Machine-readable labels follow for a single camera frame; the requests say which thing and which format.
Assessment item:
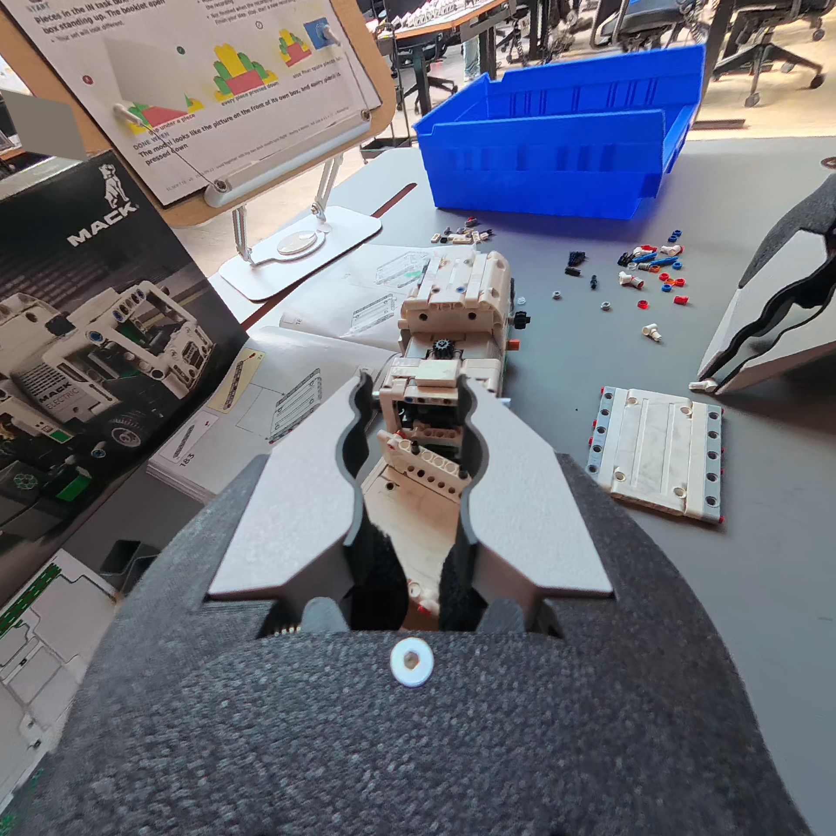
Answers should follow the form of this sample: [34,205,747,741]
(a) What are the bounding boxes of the open instruction booklet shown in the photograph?
[147,243,435,505]

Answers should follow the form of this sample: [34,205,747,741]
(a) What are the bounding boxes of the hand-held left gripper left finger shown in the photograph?
[208,371,374,623]

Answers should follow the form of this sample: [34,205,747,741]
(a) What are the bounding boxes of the scattered small lego pieces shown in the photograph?
[552,229,690,342]

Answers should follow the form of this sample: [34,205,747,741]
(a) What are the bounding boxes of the white lego truck model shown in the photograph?
[361,250,531,631]

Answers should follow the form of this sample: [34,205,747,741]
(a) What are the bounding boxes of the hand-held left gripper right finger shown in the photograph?
[456,374,615,623]

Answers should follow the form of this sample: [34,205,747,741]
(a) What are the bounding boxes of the pile of mixed lego pieces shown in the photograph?
[431,219,494,246]

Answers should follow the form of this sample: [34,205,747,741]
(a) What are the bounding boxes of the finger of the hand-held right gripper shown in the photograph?
[711,290,836,396]
[696,229,836,385]

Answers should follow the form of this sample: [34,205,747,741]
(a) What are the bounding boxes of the white lego panel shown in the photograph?
[586,385,726,525]

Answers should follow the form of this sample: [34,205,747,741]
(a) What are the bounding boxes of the printed instruction sheet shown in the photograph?
[0,0,383,206]

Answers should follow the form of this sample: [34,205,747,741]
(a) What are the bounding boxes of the blue plastic bin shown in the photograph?
[413,44,708,222]

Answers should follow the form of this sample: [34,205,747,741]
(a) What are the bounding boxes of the small black tray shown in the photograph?
[98,539,161,595]

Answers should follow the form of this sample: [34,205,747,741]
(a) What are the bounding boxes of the white printed cardboard sheet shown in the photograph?
[0,549,118,785]

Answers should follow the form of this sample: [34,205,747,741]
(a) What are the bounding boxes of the wooden top desk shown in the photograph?
[385,0,517,82]

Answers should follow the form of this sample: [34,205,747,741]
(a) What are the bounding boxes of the black lego set box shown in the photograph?
[0,149,250,556]

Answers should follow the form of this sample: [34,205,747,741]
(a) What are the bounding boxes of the black office chair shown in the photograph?
[712,0,827,108]
[391,26,459,120]
[495,10,544,66]

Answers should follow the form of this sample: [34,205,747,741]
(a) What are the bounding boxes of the wooden document stand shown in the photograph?
[0,0,399,303]

